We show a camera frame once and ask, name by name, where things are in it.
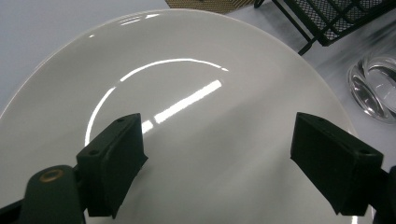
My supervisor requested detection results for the stack of white plates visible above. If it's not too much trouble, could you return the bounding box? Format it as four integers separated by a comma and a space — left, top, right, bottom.
0, 8, 375, 224

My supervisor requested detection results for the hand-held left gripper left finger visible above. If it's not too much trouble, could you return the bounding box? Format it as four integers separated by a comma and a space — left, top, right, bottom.
76, 112, 149, 219

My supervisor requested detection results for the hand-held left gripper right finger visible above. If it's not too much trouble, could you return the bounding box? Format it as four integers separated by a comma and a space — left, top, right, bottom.
290, 112, 385, 217

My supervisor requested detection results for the black wire cutlery basket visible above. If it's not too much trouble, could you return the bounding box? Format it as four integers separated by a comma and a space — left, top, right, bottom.
253, 0, 396, 56

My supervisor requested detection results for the clear drinking glass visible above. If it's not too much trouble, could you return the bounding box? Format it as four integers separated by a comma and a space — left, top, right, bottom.
346, 54, 396, 125

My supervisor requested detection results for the brown woven placemat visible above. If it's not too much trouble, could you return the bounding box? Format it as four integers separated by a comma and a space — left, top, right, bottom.
164, 0, 260, 15

